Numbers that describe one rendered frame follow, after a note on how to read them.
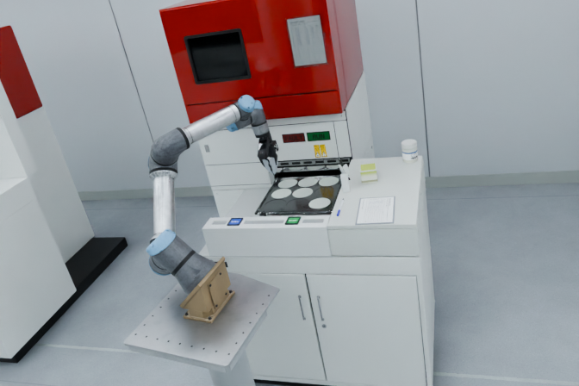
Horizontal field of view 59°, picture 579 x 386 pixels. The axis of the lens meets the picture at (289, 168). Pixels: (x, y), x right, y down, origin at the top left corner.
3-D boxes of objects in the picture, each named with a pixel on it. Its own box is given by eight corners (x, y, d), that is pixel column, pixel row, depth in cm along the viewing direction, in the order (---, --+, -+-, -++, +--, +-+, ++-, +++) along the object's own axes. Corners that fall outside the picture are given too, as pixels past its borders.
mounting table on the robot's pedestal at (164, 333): (236, 395, 168) (227, 366, 162) (133, 370, 187) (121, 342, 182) (290, 306, 204) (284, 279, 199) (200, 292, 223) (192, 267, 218)
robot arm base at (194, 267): (202, 280, 177) (180, 261, 177) (182, 301, 185) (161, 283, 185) (221, 257, 190) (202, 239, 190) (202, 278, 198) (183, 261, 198)
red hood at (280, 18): (239, 84, 330) (217, -12, 306) (364, 70, 304) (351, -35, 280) (189, 127, 265) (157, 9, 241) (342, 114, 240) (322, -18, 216)
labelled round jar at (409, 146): (403, 158, 245) (401, 139, 241) (418, 157, 243) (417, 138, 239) (402, 164, 239) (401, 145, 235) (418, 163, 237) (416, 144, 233)
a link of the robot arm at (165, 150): (146, 134, 197) (247, 87, 220) (145, 146, 207) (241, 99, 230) (163, 158, 195) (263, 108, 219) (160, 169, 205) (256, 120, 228)
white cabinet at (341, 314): (272, 307, 313) (244, 189, 280) (436, 313, 283) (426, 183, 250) (236, 392, 258) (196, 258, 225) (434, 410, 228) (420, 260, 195)
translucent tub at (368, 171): (361, 177, 234) (359, 164, 231) (377, 176, 233) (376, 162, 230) (361, 184, 227) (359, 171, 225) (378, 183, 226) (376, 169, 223)
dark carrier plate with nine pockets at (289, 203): (278, 178, 266) (278, 177, 266) (344, 176, 255) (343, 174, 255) (258, 212, 236) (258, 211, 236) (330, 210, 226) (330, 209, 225)
